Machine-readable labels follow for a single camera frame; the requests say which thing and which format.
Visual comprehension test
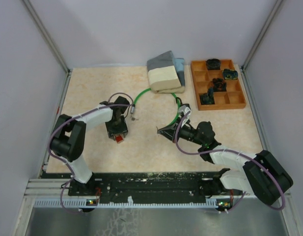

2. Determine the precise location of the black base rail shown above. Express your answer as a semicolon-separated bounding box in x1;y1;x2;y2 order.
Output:
68;172;241;204

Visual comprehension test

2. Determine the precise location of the folded grey beige cloth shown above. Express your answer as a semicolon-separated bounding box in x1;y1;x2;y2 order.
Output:
147;51;186;93

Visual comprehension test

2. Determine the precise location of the green cable lock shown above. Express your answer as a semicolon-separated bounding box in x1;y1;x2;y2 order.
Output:
130;88;181;125

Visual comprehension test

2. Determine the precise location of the red cable seal lock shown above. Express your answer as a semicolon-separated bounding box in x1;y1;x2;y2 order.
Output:
115;134;124;144

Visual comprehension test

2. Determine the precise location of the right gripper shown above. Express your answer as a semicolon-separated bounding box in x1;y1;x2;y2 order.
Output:
158;117;204;146

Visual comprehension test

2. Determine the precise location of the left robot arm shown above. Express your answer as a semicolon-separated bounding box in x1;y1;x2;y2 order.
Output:
48;96;131;195

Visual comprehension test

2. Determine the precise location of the aluminium frame post right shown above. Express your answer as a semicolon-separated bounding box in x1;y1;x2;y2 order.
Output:
241;0;284;71

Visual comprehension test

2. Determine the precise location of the dark rolled item lower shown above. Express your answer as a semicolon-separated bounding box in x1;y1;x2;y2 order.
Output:
200;87;215;105

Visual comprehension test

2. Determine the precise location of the dark rolled item right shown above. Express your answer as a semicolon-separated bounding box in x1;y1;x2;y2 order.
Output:
222;69;238;80

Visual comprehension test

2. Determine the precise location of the wooden compartment tray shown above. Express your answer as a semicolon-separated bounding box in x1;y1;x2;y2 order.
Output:
191;59;247;111

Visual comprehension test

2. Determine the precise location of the aluminium frame post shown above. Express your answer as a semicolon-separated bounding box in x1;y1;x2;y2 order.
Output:
20;0;70;74
241;0;284;71

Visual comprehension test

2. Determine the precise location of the dark rolled item top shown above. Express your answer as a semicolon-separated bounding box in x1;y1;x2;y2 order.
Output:
206;59;221;70

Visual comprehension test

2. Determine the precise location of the dark rolled item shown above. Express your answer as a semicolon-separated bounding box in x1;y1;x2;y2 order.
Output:
200;87;215;105
206;59;221;70
212;78;227;92
222;69;238;80

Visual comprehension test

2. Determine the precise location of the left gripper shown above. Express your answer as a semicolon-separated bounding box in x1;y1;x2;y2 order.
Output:
105;115;128;140

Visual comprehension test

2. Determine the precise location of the dark rolled item middle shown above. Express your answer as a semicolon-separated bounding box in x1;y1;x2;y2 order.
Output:
212;78;227;92

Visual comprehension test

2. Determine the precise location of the black Kaijing padlock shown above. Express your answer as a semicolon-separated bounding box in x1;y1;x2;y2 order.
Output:
175;97;190;108

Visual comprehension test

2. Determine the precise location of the aluminium frame post left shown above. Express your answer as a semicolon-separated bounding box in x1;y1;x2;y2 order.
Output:
20;0;70;74

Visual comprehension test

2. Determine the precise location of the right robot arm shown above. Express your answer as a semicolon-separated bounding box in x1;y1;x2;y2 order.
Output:
157;121;293;206

